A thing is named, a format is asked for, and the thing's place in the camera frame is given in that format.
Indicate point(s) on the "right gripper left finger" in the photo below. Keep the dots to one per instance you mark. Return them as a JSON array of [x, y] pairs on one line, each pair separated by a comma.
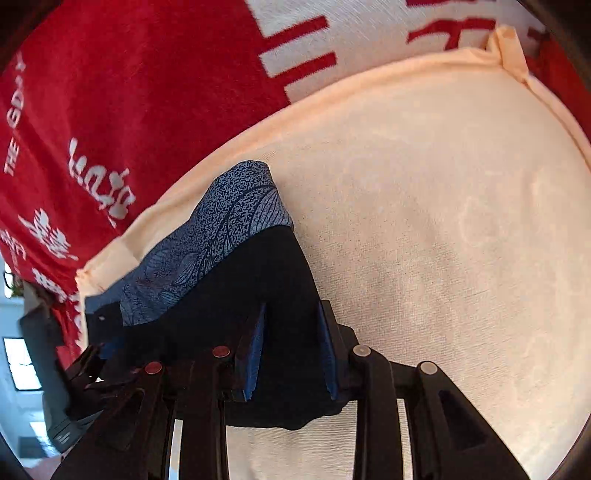
[[170, 420]]

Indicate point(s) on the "red wedding sofa cover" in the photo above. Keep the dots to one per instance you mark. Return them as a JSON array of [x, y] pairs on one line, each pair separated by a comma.
[[106, 104]]

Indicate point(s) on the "cream seat cushion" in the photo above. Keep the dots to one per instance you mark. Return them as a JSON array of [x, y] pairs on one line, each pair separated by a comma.
[[443, 203]]

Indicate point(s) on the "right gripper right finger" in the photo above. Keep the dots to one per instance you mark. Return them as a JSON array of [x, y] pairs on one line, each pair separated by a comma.
[[449, 438]]

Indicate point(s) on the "black pants blue trim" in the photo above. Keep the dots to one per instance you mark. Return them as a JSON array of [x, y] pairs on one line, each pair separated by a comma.
[[232, 275]]

